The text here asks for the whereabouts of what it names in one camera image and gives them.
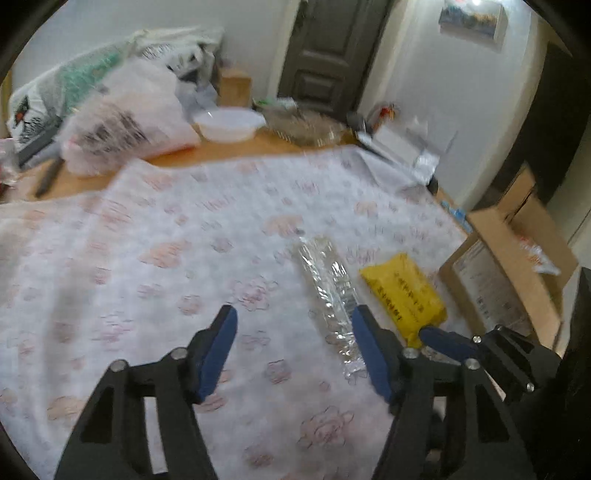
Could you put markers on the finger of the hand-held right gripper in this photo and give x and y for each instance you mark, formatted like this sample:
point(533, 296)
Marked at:
point(445, 342)

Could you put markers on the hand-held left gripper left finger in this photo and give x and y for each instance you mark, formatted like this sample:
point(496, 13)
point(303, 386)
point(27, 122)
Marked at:
point(217, 350)

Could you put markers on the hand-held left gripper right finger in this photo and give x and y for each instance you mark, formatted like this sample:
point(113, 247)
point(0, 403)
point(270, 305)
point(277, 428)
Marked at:
point(369, 355)

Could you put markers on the yellow snack packet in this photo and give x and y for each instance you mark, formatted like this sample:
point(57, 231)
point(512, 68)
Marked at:
point(401, 295)

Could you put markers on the large cardboard box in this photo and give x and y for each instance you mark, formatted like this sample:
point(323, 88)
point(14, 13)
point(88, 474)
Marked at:
point(498, 286)

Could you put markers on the long clear snack packet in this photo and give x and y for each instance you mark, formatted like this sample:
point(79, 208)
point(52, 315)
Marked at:
point(325, 286)

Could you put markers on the white pink printed tablecloth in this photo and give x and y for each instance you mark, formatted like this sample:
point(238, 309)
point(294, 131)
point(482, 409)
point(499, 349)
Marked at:
point(138, 277)

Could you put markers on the silver foil packet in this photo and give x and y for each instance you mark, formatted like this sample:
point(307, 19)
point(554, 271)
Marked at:
point(425, 165)

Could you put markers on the white box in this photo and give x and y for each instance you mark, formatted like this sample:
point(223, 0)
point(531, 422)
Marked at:
point(397, 138)

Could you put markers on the white plastic bowl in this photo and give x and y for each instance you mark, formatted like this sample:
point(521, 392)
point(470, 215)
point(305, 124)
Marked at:
point(228, 124)

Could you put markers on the clear glass dish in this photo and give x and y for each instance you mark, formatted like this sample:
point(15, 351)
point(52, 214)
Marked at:
point(304, 129)

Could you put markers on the red and orange object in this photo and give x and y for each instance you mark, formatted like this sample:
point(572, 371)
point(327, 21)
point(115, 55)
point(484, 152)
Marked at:
point(384, 113)

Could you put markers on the black slender object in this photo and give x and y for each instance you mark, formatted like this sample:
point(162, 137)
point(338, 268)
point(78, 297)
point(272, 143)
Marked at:
point(48, 177)

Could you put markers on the white plastic bag black print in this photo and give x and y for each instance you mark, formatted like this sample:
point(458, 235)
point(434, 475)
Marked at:
point(124, 124)

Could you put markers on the small cardboard box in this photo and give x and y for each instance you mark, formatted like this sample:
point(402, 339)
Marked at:
point(235, 87)

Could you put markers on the white crumpled bag black print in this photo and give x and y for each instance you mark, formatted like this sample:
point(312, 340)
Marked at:
point(180, 55)

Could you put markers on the dark grey door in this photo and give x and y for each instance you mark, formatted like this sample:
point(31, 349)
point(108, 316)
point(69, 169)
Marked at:
point(332, 55)

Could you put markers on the white bag green pattern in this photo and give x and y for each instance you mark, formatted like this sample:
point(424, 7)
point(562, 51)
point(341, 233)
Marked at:
point(69, 83)

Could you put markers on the wall picture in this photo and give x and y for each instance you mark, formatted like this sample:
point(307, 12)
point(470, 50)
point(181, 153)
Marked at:
point(471, 21)

